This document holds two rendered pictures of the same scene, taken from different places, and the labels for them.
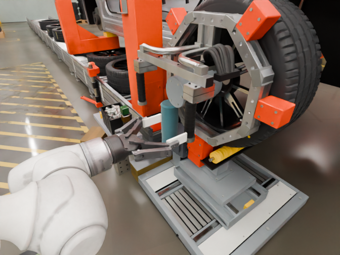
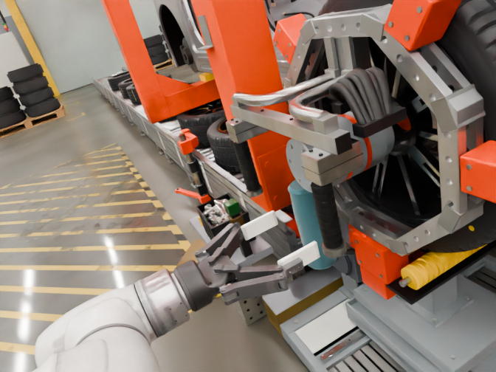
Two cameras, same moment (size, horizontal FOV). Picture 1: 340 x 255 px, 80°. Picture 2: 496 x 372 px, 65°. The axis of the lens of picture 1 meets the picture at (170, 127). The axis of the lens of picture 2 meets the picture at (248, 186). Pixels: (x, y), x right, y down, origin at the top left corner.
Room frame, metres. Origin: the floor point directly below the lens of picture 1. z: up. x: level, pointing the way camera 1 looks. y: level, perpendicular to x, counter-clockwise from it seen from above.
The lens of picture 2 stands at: (-0.02, -0.12, 1.21)
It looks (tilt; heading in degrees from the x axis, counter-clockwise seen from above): 26 degrees down; 17
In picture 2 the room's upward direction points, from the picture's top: 17 degrees counter-clockwise
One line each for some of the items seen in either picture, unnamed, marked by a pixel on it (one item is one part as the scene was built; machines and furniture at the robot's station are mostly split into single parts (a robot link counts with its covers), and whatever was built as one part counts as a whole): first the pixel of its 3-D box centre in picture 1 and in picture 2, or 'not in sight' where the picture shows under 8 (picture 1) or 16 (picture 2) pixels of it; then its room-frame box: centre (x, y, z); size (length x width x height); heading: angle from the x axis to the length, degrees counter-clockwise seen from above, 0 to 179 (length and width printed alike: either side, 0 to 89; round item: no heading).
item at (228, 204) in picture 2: (124, 110); (232, 207); (0.99, 0.25, 0.64); 0.04 x 0.04 x 0.04; 35
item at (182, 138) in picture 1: (176, 140); (299, 259); (0.46, -0.02, 0.83); 0.07 x 0.01 x 0.03; 125
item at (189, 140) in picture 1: (189, 120); (328, 215); (0.57, -0.07, 0.83); 0.04 x 0.04 x 0.16
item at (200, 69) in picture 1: (205, 47); (335, 80); (0.70, -0.12, 1.03); 0.19 x 0.18 x 0.11; 125
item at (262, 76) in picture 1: (206, 83); (364, 136); (0.85, -0.16, 0.85); 0.54 x 0.07 x 0.54; 35
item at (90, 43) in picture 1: (97, 36); (191, 83); (2.99, 0.98, 0.69); 0.52 x 0.17 x 0.35; 125
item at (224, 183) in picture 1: (217, 158); (430, 276); (0.95, -0.30, 0.32); 0.40 x 0.30 x 0.28; 35
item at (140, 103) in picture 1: (141, 88); (247, 166); (0.85, 0.13, 0.83); 0.04 x 0.04 x 0.16
